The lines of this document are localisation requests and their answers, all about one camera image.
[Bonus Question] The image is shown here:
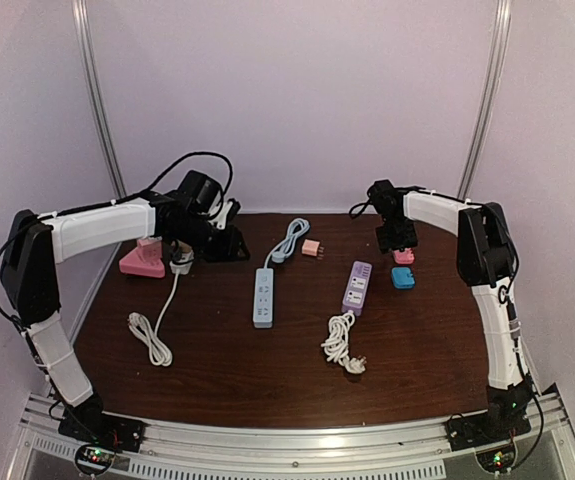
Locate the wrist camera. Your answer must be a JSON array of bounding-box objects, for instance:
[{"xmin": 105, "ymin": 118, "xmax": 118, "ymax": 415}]
[
  {"xmin": 176, "ymin": 170, "xmax": 241, "ymax": 230},
  {"xmin": 367, "ymin": 179, "xmax": 403, "ymax": 221}
]

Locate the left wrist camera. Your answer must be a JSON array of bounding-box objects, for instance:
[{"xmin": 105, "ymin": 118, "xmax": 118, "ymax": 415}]
[{"xmin": 176, "ymin": 170, "xmax": 241, "ymax": 230}]

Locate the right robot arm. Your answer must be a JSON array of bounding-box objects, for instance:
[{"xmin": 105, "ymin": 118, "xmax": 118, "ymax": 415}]
[{"xmin": 367, "ymin": 180, "xmax": 532, "ymax": 442}]

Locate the white cable of purple strip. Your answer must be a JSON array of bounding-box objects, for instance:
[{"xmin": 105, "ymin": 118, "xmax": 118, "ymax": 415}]
[{"xmin": 321, "ymin": 312, "xmax": 369, "ymax": 375}]

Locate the right aluminium post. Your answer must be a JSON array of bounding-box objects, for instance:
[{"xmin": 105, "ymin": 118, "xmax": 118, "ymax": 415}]
[{"xmin": 457, "ymin": 0, "xmax": 513, "ymax": 199}]

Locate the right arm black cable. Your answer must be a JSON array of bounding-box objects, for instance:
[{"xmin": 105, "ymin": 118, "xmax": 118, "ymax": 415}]
[{"xmin": 348, "ymin": 197, "xmax": 378, "ymax": 221}]

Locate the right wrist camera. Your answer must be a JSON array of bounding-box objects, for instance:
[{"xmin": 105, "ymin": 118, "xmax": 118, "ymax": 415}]
[{"xmin": 367, "ymin": 179, "xmax": 403, "ymax": 221}]

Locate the white power strip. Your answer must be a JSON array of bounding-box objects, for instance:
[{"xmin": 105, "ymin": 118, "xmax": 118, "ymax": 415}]
[{"xmin": 169, "ymin": 251, "xmax": 194, "ymax": 275}]

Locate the pink triangular power strip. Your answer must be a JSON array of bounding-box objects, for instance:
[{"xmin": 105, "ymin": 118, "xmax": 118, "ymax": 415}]
[{"xmin": 119, "ymin": 238, "xmax": 166, "ymax": 279}]

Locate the blue plug adapter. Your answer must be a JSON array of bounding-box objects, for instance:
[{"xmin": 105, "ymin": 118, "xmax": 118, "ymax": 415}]
[{"xmin": 391, "ymin": 267, "xmax": 416, "ymax": 290}]

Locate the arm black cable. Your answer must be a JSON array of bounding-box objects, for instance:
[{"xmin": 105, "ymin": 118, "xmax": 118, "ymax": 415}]
[
  {"xmin": 0, "ymin": 152, "xmax": 235, "ymax": 321},
  {"xmin": 348, "ymin": 197, "xmax": 378, "ymax": 221}
]

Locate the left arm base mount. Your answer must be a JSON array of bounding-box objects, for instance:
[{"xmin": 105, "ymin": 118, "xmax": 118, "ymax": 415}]
[{"xmin": 58, "ymin": 395, "xmax": 145, "ymax": 453}]

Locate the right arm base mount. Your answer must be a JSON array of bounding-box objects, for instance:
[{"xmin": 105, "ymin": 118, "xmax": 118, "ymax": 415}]
[{"xmin": 444, "ymin": 401, "xmax": 531, "ymax": 451}]

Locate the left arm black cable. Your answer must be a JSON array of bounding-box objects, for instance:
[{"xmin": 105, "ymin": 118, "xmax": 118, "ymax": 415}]
[{"xmin": 0, "ymin": 152, "xmax": 235, "ymax": 321}]

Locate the aluminium front rail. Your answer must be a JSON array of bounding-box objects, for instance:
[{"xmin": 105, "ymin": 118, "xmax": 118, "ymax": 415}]
[{"xmin": 2, "ymin": 392, "xmax": 575, "ymax": 479}]

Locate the purple power strip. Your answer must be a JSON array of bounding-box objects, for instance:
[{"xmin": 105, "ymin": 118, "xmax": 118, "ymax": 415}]
[{"xmin": 341, "ymin": 261, "xmax": 373, "ymax": 316}]

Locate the aluminium post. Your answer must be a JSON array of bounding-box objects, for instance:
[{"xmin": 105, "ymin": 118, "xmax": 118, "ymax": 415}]
[
  {"xmin": 457, "ymin": 0, "xmax": 513, "ymax": 199},
  {"xmin": 72, "ymin": 0, "xmax": 126, "ymax": 197}
]

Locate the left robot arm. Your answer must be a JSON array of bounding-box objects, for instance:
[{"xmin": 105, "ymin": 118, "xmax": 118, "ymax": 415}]
[{"xmin": 0, "ymin": 193, "xmax": 250, "ymax": 407}]

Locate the left aluminium post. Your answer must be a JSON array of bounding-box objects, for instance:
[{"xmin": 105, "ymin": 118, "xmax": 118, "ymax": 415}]
[{"xmin": 72, "ymin": 0, "xmax": 126, "ymax": 197}]

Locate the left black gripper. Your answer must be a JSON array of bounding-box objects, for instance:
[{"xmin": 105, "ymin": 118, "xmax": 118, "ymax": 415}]
[{"xmin": 171, "ymin": 215, "xmax": 250, "ymax": 264}]

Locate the small pink charger plug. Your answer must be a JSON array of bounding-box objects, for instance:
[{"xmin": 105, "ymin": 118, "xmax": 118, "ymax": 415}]
[{"xmin": 301, "ymin": 239, "xmax": 324, "ymax": 260}]

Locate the light blue power strip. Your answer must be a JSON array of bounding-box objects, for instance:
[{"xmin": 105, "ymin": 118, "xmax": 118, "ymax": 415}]
[{"xmin": 252, "ymin": 268, "xmax": 274, "ymax": 329}]

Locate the pink plug adapter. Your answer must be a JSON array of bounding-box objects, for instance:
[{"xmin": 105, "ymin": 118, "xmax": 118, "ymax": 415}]
[{"xmin": 392, "ymin": 248, "xmax": 415, "ymax": 265}]

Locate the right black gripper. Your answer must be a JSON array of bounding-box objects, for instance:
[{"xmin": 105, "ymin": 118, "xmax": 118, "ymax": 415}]
[{"xmin": 378, "ymin": 216, "xmax": 420, "ymax": 254}]

